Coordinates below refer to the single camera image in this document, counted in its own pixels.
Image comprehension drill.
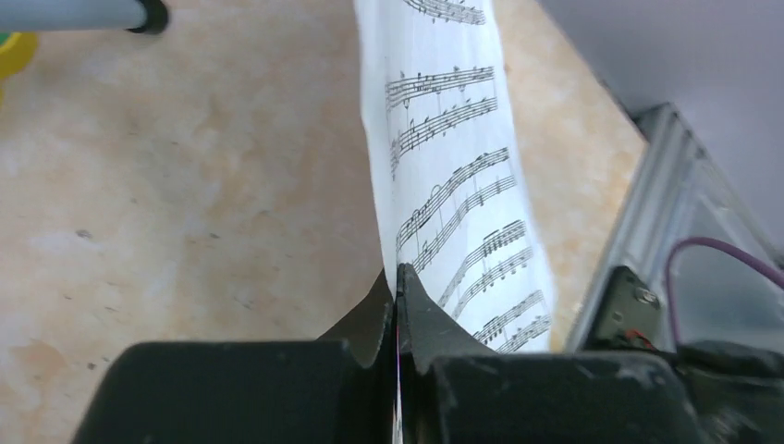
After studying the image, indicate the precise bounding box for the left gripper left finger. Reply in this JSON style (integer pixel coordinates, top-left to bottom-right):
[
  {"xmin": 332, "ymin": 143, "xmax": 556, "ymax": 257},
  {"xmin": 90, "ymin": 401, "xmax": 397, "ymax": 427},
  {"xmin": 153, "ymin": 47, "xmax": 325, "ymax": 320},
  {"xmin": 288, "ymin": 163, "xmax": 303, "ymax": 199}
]
[{"xmin": 73, "ymin": 276, "xmax": 396, "ymax": 443}]

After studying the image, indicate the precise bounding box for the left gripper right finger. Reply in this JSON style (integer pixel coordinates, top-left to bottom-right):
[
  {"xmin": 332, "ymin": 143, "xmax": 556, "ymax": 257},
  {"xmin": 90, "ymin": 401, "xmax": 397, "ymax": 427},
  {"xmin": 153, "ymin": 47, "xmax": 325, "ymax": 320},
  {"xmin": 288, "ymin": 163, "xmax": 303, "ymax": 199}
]
[{"xmin": 396, "ymin": 265, "xmax": 703, "ymax": 443}]

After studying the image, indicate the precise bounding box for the sheet music page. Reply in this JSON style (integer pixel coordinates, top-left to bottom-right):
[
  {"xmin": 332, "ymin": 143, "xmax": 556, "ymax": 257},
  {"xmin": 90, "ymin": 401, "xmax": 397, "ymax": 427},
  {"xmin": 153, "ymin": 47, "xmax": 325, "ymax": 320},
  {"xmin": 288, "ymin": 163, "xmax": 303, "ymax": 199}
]
[{"xmin": 351, "ymin": 0, "xmax": 558, "ymax": 444}]

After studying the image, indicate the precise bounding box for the blue music stand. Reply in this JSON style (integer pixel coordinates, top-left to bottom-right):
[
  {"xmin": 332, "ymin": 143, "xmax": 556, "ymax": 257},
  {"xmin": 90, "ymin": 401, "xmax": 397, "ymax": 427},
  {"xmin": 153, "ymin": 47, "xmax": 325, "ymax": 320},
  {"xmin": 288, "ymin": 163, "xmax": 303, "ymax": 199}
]
[{"xmin": 1, "ymin": 0, "xmax": 170, "ymax": 35}]

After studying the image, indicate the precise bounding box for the yellow printed toy block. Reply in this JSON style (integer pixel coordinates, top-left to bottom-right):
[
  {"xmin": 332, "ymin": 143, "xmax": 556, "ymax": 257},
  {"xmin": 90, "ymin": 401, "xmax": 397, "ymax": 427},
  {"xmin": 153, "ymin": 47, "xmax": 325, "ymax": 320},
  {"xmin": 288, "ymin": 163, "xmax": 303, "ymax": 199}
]
[{"xmin": 1, "ymin": 32, "xmax": 39, "ymax": 97}]

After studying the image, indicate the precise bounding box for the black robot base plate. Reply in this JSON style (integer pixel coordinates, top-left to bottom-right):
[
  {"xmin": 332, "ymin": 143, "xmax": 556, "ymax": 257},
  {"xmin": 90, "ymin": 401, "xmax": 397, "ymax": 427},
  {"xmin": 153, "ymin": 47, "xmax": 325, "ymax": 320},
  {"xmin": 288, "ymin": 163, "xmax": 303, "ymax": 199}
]
[{"xmin": 583, "ymin": 266, "xmax": 783, "ymax": 443}]

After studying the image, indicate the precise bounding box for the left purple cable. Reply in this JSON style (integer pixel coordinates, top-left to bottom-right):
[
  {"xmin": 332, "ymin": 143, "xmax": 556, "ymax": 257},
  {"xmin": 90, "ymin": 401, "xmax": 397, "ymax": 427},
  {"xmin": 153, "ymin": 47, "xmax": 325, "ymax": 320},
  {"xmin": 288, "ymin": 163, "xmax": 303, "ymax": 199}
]
[{"xmin": 665, "ymin": 236, "xmax": 784, "ymax": 348}]

